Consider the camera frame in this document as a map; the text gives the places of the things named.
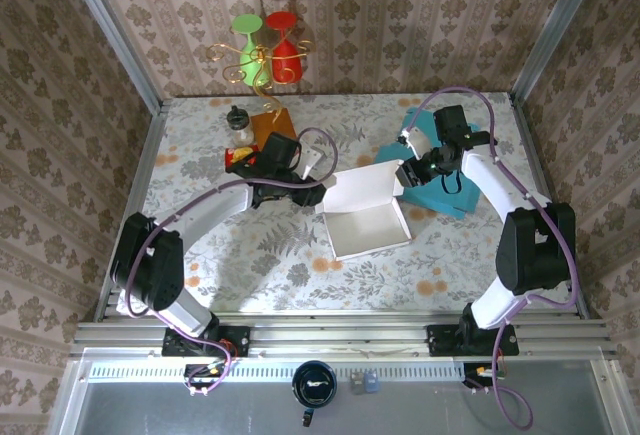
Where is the aluminium frame post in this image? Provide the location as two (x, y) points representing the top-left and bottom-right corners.
(510, 0), (610, 106)
(57, 0), (169, 114)

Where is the aluminium table end rail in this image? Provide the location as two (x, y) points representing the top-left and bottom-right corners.
(69, 310), (619, 359)

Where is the aluminium table side rail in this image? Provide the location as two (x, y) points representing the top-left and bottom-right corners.
(508, 94), (592, 320)
(93, 98), (171, 324)

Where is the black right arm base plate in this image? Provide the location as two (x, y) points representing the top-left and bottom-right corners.
(427, 323), (520, 357)

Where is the teal paper box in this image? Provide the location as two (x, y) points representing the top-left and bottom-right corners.
(374, 108), (482, 219)

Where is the black round mug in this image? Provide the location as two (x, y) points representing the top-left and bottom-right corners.
(291, 359), (339, 427)

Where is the white paper box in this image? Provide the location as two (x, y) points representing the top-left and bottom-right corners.
(314, 160), (414, 262)

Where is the red plastic wine glass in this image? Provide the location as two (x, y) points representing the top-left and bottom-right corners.
(264, 10), (304, 84)

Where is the green plastic wine glass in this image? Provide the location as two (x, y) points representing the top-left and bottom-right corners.
(229, 13), (271, 87)

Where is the black power connector block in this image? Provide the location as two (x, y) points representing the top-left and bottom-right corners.
(462, 362), (506, 390)
(183, 363), (226, 390)

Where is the slotted white cable duct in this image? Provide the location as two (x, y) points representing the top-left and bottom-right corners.
(87, 358), (466, 382)

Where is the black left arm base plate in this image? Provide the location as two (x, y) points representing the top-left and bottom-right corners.
(161, 325), (251, 358)

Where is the grey metal lower shelf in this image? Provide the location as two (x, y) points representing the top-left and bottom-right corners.
(64, 379), (619, 435)

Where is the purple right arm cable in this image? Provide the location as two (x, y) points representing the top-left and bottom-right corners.
(407, 86), (581, 430)

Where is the floral patterned table cover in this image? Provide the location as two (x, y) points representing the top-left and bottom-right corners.
(115, 93), (576, 314)

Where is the small glass jar, black lid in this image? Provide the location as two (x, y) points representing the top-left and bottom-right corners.
(225, 105), (254, 148)

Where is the red snack packet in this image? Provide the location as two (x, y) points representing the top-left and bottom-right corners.
(224, 144), (262, 174)

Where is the gold wire rack, orange base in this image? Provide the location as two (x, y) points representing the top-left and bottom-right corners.
(207, 39), (316, 151)

